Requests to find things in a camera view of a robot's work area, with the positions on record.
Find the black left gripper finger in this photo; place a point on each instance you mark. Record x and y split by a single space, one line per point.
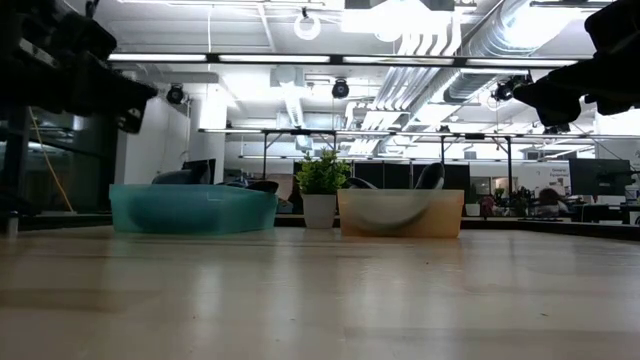
132 120
115 90

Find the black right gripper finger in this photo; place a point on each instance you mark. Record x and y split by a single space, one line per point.
555 90
562 116

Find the grey denim cap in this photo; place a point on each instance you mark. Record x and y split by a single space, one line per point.
431 175

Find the black ceiling spot lamp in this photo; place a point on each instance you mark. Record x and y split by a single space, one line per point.
175 94
502 91
340 89

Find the wide black monitor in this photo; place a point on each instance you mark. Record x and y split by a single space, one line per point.
600 177

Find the person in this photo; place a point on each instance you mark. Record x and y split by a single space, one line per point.
550 196

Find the small black monitor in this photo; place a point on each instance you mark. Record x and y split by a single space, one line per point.
205 170

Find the small background green plant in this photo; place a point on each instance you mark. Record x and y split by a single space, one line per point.
520 200

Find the teal translucent plastic bin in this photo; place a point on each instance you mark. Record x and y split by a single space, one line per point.
190 210

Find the small white pot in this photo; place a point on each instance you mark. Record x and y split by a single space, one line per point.
472 210

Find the orange translucent plastic bin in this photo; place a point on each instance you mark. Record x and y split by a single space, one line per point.
400 215

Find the green plant in white pot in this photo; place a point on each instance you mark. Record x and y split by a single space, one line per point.
322 175

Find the silver ventilation duct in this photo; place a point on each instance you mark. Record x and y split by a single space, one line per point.
480 75

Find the black metal table frame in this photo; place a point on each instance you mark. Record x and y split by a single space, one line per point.
550 229

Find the black background rig frame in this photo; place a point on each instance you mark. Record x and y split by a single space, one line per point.
350 133

